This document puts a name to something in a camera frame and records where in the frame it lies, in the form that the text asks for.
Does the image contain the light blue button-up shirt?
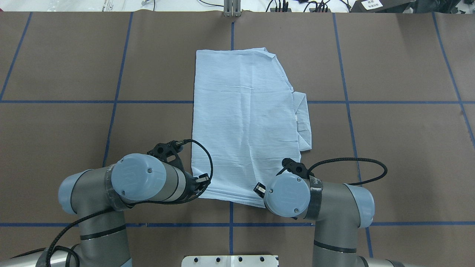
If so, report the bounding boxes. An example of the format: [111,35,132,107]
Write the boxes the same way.
[191,47,312,208]

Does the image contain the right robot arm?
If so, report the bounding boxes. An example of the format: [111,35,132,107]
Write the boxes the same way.
[254,157,406,267]

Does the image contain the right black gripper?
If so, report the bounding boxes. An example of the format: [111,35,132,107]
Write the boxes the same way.
[253,158,310,198]

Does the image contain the clear plastic bag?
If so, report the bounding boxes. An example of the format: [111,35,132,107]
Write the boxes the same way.
[37,0,123,11]

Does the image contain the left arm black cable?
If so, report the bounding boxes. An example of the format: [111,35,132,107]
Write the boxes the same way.
[11,139,214,267]

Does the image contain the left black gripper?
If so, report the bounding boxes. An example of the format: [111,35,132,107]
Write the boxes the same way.
[147,141,210,201]

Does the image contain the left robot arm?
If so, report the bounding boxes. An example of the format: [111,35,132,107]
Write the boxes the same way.
[1,139,213,267]

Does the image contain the aluminium frame post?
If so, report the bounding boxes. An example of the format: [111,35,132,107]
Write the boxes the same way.
[223,0,242,17]

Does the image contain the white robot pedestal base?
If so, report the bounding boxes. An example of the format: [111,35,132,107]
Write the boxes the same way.
[181,255,279,267]

